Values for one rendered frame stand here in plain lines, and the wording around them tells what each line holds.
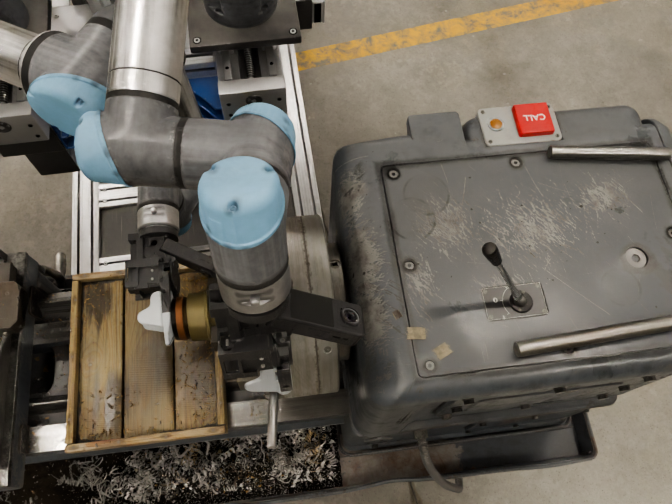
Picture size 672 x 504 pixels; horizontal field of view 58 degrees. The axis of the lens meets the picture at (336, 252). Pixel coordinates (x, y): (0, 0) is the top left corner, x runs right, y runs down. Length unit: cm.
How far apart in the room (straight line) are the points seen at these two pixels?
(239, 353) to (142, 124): 26
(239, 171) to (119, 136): 15
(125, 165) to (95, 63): 31
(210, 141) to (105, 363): 77
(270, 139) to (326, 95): 204
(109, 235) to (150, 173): 156
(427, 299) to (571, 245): 25
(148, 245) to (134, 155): 52
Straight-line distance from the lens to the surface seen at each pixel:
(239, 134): 62
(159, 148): 63
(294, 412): 125
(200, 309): 105
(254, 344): 68
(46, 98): 94
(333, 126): 256
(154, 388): 128
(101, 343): 133
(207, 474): 154
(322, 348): 94
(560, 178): 106
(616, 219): 106
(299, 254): 94
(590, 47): 310
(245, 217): 52
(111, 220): 222
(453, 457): 160
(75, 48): 96
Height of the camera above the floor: 210
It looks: 67 degrees down
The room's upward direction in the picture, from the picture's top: 5 degrees clockwise
